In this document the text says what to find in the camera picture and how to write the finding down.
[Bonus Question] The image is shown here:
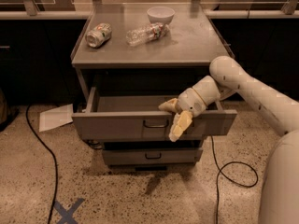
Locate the white bowl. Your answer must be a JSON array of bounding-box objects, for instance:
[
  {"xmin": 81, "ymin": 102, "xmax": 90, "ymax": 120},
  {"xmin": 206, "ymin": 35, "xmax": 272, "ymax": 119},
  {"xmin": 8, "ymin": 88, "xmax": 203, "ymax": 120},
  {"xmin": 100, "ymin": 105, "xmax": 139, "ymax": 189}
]
[{"xmin": 147, "ymin": 7, "xmax": 175, "ymax": 24}]

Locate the black cable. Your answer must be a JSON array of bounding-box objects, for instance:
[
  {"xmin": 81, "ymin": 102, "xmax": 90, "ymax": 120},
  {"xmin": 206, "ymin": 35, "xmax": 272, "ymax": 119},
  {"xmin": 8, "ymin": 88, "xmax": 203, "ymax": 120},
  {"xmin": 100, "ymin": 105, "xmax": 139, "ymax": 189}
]
[
  {"xmin": 25, "ymin": 103, "xmax": 60, "ymax": 224},
  {"xmin": 209, "ymin": 135, "xmax": 260, "ymax": 224}
]

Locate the crushed soda can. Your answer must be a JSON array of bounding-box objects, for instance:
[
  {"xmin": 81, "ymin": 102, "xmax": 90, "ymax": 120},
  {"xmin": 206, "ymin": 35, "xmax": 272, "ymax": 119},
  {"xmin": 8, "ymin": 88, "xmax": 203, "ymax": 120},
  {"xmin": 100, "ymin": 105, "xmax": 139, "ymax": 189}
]
[{"xmin": 85, "ymin": 23, "xmax": 112, "ymax": 49}]

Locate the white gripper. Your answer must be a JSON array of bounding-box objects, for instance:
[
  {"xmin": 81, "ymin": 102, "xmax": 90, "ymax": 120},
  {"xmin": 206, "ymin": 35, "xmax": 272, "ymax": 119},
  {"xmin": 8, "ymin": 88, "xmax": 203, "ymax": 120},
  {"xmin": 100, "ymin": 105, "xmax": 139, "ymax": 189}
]
[{"xmin": 158, "ymin": 88, "xmax": 206, "ymax": 142}]

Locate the black cable right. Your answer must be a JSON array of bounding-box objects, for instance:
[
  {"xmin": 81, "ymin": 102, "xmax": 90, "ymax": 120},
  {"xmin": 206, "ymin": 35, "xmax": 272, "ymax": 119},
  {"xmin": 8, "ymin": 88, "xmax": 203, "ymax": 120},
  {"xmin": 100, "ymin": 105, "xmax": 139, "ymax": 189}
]
[{"xmin": 209, "ymin": 135, "xmax": 260, "ymax": 224}]

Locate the white paper sheet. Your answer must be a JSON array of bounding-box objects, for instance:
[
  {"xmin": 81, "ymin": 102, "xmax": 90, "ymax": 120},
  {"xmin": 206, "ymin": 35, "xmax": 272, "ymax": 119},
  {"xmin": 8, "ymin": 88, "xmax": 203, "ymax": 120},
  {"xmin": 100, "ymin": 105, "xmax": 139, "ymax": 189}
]
[{"xmin": 39, "ymin": 104, "xmax": 73, "ymax": 132}]

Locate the black cable left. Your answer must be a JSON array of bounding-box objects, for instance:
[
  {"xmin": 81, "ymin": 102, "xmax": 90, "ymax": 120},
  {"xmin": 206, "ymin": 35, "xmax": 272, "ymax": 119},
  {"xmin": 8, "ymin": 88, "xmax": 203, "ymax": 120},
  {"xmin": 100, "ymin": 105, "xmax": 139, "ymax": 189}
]
[{"xmin": 25, "ymin": 103, "xmax": 60, "ymax": 224}]

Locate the clear plastic water bottle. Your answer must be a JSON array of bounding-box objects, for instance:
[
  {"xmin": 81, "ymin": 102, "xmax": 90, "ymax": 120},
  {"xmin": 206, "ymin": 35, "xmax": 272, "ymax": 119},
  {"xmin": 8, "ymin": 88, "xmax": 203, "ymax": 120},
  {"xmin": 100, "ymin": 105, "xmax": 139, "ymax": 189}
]
[{"xmin": 126, "ymin": 22, "xmax": 169, "ymax": 47}]

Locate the grey drawer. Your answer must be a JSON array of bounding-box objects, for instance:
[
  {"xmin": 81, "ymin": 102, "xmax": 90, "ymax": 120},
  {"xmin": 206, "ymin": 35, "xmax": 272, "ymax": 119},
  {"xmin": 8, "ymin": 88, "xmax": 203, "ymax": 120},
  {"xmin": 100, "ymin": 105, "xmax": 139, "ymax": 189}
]
[
  {"xmin": 72, "ymin": 88, "xmax": 236, "ymax": 142},
  {"xmin": 102, "ymin": 147, "xmax": 203, "ymax": 165}
]

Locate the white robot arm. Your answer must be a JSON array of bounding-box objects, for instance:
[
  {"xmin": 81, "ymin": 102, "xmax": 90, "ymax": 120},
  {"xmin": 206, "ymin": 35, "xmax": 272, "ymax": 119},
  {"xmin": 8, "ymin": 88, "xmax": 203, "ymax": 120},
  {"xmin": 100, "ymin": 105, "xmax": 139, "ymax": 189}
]
[{"xmin": 159, "ymin": 56, "xmax": 299, "ymax": 224}]

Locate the blue tape cross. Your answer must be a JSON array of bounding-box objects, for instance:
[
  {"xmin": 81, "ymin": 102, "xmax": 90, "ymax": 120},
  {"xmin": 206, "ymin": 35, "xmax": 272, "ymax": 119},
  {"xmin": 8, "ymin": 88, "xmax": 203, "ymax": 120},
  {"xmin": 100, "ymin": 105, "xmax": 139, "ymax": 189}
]
[{"xmin": 54, "ymin": 198, "xmax": 84, "ymax": 224}]

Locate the grey top drawer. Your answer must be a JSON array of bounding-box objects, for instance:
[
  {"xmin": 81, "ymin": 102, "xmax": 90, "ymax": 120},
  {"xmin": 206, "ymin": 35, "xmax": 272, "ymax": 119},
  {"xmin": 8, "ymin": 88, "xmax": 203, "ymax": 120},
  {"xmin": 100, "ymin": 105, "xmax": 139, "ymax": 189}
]
[{"xmin": 72, "ymin": 88, "xmax": 236, "ymax": 142}]

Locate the grey metal drawer cabinet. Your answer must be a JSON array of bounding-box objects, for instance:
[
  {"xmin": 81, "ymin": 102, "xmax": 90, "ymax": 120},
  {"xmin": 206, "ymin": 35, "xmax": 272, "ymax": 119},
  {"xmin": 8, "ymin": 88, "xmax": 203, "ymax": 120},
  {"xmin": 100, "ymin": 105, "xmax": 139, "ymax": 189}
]
[{"xmin": 71, "ymin": 2, "xmax": 235, "ymax": 172}]

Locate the grey bottom drawer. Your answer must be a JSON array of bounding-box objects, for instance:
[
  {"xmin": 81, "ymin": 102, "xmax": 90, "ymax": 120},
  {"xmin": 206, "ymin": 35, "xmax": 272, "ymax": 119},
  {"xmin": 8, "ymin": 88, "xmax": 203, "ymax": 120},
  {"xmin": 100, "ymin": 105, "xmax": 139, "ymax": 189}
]
[{"xmin": 102, "ymin": 147, "xmax": 203, "ymax": 165}]

